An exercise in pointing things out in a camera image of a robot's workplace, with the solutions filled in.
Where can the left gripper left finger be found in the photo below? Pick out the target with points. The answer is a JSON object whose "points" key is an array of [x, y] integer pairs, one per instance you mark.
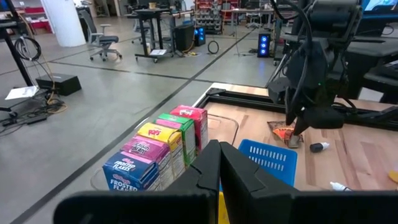
{"points": [[199, 193]]}

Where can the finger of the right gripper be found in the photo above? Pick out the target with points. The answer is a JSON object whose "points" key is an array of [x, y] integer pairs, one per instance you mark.
{"points": [[300, 126], [289, 116]]}

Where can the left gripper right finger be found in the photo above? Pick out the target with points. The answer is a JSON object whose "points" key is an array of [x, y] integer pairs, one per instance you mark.
{"points": [[248, 199]]}

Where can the brown taco seasoning packet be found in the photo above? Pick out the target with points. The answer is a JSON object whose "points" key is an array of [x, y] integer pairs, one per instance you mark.
{"points": [[281, 133]]}

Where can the purple Raisin Bran cereal box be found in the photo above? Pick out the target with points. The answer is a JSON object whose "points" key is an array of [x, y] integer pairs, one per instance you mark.
{"points": [[146, 147]]}

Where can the blue Frosted Flakes cereal box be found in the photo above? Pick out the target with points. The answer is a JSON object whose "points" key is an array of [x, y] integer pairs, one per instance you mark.
{"points": [[130, 171]]}

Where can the yellow Corn Pops cereal box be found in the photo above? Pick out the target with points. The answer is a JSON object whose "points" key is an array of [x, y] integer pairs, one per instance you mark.
{"points": [[158, 132]]}

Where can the green cereal box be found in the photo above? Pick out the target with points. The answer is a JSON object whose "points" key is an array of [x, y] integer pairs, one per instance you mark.
{"points": [[177, 121]]}

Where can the red cereal box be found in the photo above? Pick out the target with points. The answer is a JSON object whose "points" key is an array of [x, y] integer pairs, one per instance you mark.
{"points": [[189, 112]]}

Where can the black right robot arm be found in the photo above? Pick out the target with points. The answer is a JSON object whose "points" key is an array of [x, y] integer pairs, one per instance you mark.
{"points": [[317, 62]]}

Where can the small white bottle right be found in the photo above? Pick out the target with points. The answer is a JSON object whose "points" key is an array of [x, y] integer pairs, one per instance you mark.
{"points": [[317, 147]]}

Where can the yellow plastic basket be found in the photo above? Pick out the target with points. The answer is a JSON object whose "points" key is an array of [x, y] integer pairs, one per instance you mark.
{"points": [[223, 211]]}

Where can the blue plastic basket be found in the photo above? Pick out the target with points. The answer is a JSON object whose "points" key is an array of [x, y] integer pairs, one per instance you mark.
{"points": [[273, 161]]}

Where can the clear plastic bin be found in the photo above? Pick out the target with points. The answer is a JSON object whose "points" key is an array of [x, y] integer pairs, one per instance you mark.
{"points": [[222, 129]]}

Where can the small white cap dropper bottle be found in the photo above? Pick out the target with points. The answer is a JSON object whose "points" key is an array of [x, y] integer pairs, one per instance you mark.
{"points": [[339, 186]]}

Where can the computer tower blue light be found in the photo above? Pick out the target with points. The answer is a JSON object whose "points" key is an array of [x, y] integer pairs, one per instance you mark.
{"points": [[200, 36]]}

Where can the shelf with storage bins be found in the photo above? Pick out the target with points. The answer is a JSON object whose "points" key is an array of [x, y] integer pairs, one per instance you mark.
{"points": [[211, 15]]}

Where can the computer monitor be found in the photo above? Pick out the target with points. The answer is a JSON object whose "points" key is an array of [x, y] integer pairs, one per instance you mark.
{"points": [[382, 4]]}

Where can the black computer tower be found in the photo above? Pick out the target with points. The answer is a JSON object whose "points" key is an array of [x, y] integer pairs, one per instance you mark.
{"points": [[184, 37]]}

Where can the black desk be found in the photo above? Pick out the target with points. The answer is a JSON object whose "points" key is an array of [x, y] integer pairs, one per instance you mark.
{"points": [[143, 31]]}

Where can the black box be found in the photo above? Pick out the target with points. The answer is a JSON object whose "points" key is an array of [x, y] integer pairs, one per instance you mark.
{"points": [[59, 84]]}

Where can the grey office chair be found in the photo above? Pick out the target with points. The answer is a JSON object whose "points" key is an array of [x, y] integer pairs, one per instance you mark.
{"points": [[105, 40]]}

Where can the white paper sheet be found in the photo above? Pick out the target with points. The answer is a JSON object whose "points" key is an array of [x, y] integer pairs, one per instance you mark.
{"points": [[21, 92]]}

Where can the white pillar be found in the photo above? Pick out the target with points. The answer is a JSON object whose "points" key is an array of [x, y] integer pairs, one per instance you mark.
{"points": [[63, 21]]}

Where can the black equipment stand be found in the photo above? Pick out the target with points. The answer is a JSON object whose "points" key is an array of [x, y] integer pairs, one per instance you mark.
{"points": [[15, 53]]}

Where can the red cabinet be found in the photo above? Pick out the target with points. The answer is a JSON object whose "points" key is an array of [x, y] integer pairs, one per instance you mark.
{"points": [[40, 25]]}

